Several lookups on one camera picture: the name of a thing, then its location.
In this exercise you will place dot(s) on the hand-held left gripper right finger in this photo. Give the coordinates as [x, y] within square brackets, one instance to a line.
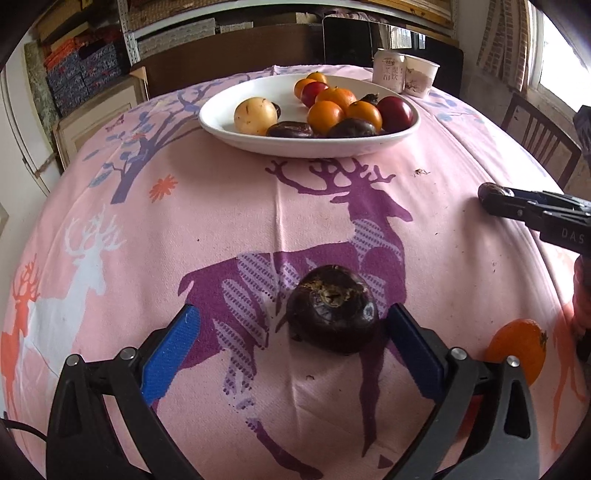
[415, 357]

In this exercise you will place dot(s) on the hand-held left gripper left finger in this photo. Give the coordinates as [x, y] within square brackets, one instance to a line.
[171, 355]

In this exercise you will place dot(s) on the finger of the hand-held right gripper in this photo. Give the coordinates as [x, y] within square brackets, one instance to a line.
[508, 210]
[545, 198]

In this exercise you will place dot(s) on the dark red plum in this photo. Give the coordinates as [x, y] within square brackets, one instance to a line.
[395, 113]

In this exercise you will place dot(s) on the small orange kumquat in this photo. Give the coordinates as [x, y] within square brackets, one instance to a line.
[325, 115]
[337, 95]
[317, 76]
[365, 114]
[301, 86]

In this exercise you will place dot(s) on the dark eggplant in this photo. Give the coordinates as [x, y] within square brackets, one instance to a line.
[352, 128]

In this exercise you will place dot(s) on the white oval plate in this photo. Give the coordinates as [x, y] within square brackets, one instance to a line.
[221, 120]

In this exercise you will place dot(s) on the small dark water chestnut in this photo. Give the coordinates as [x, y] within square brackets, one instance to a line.
[278, 110]

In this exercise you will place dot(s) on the yellow round fruit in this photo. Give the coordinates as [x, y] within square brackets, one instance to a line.
[253, 115]

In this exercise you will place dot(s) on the dark wooden chair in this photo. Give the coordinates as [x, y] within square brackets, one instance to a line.
[540, 138]

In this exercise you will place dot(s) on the orange mandarin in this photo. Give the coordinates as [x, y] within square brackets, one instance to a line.
[519, 341]

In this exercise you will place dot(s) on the window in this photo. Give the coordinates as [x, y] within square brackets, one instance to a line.
[558, 60]

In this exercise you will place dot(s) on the pink deer print tablecloth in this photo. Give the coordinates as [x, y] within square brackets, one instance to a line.
[207, 217]

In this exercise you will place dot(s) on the brick pattern curtain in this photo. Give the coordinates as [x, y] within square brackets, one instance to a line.
[505, 46]

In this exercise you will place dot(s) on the white printed paper cup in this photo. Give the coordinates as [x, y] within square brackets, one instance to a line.
[388, 67]
[421, 76]

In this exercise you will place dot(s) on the stack of wooden frames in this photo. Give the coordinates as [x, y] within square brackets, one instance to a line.
[392, 14]

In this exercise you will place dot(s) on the black chair back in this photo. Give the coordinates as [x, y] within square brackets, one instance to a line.
[346, 39]

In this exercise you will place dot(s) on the cream framed board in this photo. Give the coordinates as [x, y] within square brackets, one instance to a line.
[101, 120]

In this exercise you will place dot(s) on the stack of patterned storage boxes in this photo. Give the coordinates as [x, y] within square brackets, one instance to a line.
[83, 69]

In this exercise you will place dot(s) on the green marbled board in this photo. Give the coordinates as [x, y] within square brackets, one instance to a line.
[41, 83]

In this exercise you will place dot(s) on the dark brown board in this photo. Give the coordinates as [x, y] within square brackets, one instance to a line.
[231, 50]

